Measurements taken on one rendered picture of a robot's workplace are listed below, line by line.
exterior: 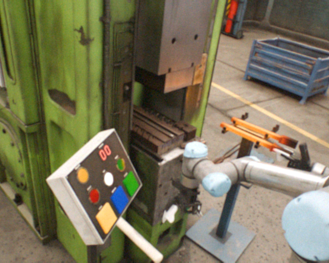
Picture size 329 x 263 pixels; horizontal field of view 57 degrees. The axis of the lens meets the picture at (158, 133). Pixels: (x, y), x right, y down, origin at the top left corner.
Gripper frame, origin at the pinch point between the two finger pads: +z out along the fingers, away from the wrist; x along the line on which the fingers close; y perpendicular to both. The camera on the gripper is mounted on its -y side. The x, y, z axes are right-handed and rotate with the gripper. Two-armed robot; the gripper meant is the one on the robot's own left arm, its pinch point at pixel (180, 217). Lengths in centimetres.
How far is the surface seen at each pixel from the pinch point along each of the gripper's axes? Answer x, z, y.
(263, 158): 86, 23, -56
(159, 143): 6.2, -4.6, -46.3
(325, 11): 660, 6, -597
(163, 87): 4, -36, -44
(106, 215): -29.2, -8.6, 0.0
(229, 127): 53, -4, -55
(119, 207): -23.5, -6.1, -4.8
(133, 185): -15.5, -6.6, -15.2
